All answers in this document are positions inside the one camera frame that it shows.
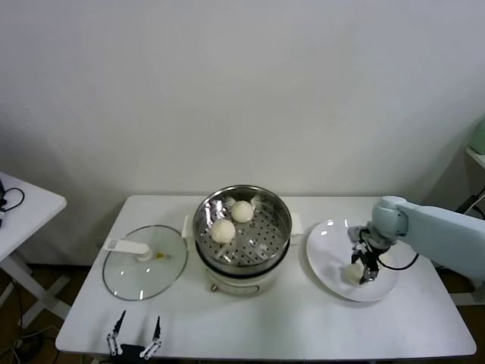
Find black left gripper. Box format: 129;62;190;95
105;309;164;364

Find black looped cable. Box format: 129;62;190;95
0;181;25;214

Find perforated steel steamer basket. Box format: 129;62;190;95
192;184;293;266

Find white floor stand base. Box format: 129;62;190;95
452;280;485;307

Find white side table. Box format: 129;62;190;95
0;172;73;329

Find white round plate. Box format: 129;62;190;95
305;218;400;303

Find white electric cooker pot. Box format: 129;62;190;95
181;214;305;297

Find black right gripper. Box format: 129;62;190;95
350;229;395;285

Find pale green container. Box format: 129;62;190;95
468;115;485;155

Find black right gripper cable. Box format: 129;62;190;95
382;249;420;271

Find glass lid with white handle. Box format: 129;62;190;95
102;225;189;303

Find white shelf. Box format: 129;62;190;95
465;146;485;171

